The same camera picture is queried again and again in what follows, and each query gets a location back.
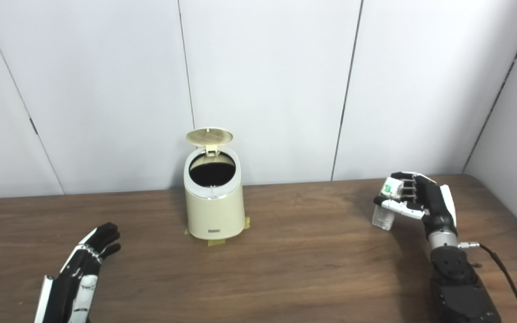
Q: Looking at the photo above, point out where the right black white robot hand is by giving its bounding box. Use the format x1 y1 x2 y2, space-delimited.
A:
373 171 458 238

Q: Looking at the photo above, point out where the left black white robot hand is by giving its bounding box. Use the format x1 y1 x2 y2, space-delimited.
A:
34 222 122 323

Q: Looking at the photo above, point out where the white green milk carton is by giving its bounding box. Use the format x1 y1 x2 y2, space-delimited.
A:
372 177 405 231

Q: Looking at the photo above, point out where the cream-colored trash bin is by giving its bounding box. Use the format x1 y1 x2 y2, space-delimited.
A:
184 146 245 240

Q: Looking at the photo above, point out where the cream round bin lid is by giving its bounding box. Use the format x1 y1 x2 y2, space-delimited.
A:
186 127 235 156

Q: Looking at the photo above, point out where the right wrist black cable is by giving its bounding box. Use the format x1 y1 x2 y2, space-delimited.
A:
458 242 517 323

